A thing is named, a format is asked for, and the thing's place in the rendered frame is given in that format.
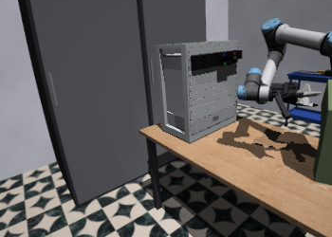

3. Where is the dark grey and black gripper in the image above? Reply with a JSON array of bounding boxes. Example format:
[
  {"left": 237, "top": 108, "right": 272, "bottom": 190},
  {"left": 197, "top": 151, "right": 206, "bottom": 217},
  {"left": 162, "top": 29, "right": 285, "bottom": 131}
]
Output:
[{"left": 268, "top": 82, "right": 321, "bottom": 107}]

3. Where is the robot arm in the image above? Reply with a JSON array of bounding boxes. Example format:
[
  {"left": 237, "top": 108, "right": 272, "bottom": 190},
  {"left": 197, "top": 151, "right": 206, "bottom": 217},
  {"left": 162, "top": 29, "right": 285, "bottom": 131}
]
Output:
[{"left": 237, "top": 18, "right": 332, "bottom": 119}]

